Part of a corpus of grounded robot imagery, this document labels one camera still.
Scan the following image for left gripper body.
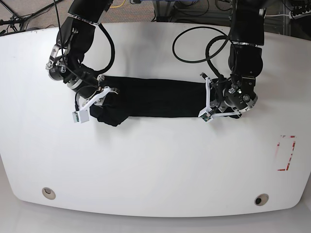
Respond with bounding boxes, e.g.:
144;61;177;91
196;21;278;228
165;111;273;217
198;72;242;119

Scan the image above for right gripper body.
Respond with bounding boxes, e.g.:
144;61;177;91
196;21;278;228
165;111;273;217
72;84;120;114

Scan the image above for black printed T-shirt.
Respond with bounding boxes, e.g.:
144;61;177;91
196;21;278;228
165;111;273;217
89;76;206;127

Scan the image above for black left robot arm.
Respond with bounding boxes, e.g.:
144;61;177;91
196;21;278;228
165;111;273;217
199;0;266;122

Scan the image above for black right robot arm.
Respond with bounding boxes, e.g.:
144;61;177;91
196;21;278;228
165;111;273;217
46;0;121;115

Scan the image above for red tape marking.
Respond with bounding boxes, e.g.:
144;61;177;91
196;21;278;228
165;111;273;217
275;135;296;171

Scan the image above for right table grommet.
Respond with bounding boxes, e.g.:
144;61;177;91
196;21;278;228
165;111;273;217
254;194;269;206

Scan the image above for table grommet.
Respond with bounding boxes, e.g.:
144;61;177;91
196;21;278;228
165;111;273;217
254;194;269;206
42;187;56;200

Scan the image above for left table grommet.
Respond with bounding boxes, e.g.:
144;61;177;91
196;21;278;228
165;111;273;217
42;187;56;200

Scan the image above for black tripod legs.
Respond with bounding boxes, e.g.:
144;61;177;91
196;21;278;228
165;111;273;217
0;0;61;32

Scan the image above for white power strip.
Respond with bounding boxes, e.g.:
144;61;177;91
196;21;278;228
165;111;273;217
289;4;311;19

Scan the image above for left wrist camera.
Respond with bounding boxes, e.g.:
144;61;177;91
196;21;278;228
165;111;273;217
199;112;213;123

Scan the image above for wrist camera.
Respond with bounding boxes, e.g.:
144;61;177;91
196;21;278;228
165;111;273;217
72;110;89;123
199;112;213;123

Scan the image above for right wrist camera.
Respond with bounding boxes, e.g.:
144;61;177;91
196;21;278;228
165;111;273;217
72;110;89;123

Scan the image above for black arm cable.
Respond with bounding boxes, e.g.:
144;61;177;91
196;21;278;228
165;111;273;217
172;0;239;81

